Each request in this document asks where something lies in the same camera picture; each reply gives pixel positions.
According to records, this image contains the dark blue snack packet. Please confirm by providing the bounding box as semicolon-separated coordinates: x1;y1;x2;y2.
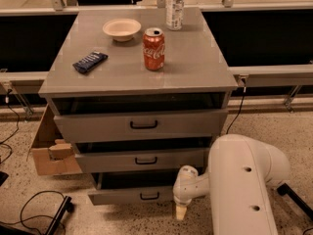
72;51;109;74

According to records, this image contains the grey middle drawer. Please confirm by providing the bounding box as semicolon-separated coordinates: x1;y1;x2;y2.
75;137;212;173

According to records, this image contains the grey drawer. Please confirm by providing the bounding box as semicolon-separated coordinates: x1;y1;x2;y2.
55;93;227;143
75;137;212;173
88;169;179;206

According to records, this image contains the black stand leg left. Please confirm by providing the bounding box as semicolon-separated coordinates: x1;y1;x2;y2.
45;196;74;235

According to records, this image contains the black stand leg right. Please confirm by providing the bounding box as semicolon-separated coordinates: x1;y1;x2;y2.
277;183;313;221

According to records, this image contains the black power cable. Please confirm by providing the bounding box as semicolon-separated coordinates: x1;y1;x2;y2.
225;87;246;135

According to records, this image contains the red cola can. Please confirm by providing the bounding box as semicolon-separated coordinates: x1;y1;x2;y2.
143;27;165;71

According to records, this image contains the white paper bowl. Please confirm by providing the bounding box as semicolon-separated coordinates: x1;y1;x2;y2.
103;19;141;42

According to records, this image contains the grey bottom drawer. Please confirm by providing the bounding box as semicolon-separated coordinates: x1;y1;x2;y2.
88;169;179;206

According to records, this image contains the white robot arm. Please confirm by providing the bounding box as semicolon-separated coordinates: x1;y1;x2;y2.
173;134;291;235

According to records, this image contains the grey drawer cabinet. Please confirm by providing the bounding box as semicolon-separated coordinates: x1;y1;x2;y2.
38;6;239;198

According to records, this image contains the brown cardboard box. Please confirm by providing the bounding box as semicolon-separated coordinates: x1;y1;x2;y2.
30;106;81;175

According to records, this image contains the clear plastic water bottle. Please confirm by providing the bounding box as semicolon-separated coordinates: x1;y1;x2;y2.
166;0;185;30

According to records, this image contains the grey top drawer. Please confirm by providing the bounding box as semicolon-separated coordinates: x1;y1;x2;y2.
55;93;227;143

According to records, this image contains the black stand leg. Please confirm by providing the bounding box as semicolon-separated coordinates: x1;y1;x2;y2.
277;183;313;221
45;196;74;235

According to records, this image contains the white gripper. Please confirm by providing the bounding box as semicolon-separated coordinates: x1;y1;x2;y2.
173;165;209;221

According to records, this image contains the black floor cable left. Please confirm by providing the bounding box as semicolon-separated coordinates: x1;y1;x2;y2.
0;189;67;235

